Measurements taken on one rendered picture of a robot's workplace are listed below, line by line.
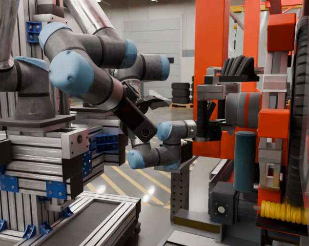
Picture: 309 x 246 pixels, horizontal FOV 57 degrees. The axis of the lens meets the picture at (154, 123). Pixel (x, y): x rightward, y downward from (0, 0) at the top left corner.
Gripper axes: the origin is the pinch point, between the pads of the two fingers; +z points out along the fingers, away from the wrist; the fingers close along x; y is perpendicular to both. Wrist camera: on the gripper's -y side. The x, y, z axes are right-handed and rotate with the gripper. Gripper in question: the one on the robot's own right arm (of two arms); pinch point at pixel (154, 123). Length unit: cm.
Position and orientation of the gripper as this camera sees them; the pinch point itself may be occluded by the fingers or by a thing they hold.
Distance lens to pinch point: 80.7
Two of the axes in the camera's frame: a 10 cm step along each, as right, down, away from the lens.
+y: -5.6, -6.8, 4.7
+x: -7.1, 6.9, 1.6
